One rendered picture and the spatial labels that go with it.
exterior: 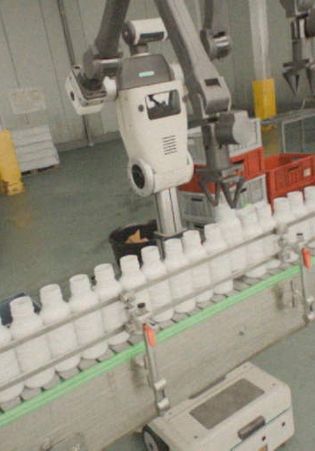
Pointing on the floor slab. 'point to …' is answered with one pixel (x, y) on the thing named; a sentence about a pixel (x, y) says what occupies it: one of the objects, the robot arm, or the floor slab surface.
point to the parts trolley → (291, 121)
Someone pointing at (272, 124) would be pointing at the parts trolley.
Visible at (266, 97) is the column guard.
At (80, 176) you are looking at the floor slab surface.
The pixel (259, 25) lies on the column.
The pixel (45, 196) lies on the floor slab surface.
